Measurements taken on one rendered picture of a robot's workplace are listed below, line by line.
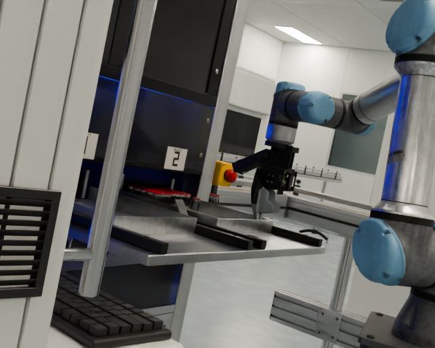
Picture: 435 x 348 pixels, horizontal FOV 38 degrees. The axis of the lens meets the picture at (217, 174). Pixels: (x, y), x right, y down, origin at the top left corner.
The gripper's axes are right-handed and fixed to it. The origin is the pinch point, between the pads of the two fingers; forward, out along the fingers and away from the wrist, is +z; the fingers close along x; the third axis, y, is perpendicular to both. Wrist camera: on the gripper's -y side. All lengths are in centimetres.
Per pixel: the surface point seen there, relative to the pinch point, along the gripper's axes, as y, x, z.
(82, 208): -7, -54, 1
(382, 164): -24, 143, -22
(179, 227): 1.9, -33.7, 2.3
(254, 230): 1.9, -2.7, 2.9
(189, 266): -24.2, 9.3, 20.3
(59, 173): 31, -96, -11
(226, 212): -13.0, 5.5, 1.5
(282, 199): -35, 77, 0
